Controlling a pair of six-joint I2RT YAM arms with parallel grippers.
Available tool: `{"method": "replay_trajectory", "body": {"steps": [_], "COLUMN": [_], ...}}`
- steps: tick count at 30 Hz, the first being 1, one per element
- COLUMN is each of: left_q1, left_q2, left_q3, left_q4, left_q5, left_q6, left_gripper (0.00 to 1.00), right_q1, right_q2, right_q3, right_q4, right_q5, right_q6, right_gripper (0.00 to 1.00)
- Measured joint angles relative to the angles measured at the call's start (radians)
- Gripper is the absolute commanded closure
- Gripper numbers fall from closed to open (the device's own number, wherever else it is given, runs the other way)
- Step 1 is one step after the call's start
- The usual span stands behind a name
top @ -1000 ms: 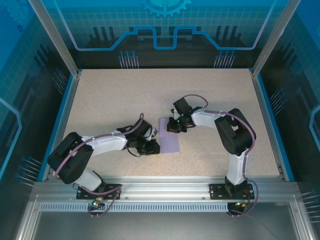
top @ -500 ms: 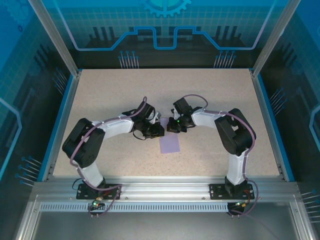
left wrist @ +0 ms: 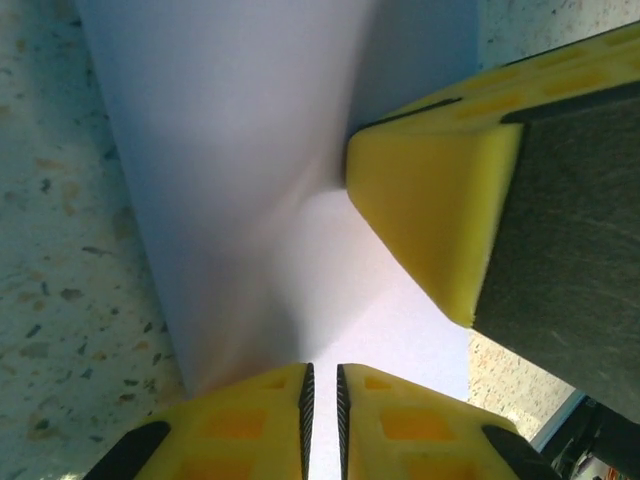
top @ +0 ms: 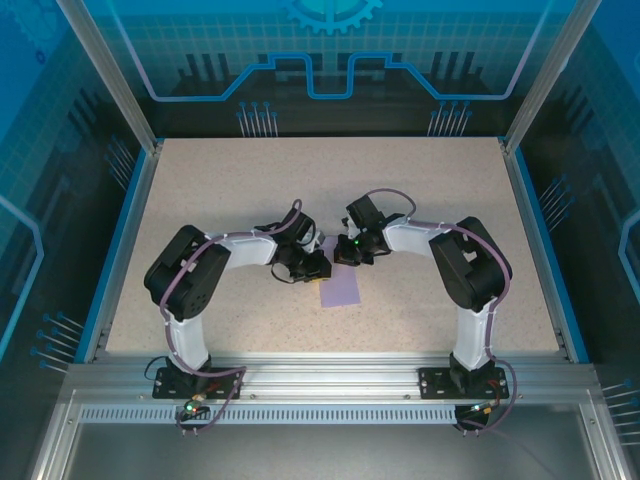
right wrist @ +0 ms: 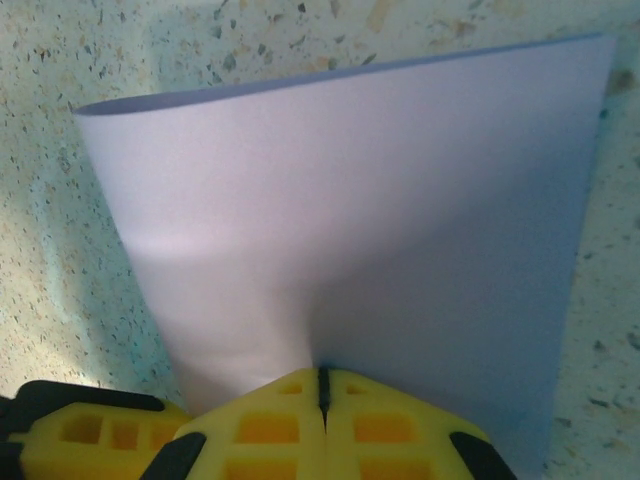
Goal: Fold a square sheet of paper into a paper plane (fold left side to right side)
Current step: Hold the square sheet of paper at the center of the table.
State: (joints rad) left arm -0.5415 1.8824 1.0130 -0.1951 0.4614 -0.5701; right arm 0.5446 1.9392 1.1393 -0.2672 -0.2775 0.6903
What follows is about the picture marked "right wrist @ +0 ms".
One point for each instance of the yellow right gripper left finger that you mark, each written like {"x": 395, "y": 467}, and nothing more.
{"x": 260, "y": 440}

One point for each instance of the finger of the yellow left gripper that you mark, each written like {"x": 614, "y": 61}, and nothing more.
{"x": 50, "y": 450}

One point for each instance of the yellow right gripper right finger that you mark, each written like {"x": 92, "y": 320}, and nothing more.
{"x": 390, "y": 440}

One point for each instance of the purple paper sheet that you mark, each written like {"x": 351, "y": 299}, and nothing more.
{"x": 350, "y": 200}

